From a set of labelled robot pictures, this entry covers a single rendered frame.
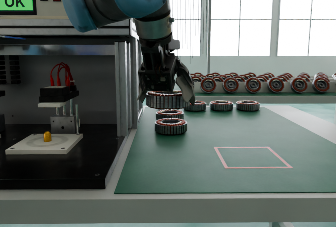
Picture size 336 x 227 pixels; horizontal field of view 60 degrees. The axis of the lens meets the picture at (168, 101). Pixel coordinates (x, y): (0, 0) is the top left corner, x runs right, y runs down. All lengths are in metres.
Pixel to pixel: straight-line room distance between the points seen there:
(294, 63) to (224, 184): 7.28
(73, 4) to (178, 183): 0.39
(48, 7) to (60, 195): 0.57
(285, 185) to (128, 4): 0.48
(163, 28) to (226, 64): 6.77
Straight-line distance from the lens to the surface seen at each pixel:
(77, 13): 0.49
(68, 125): 0.96
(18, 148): 0.83
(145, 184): 0.62
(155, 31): 0.58
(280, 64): 7.72
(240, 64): 7.41
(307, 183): 0.69
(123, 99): 0.87
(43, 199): 0.62
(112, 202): 0.58
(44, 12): 0.97
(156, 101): 0.70
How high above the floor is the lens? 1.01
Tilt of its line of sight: 9 degrees down
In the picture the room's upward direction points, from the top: straight up
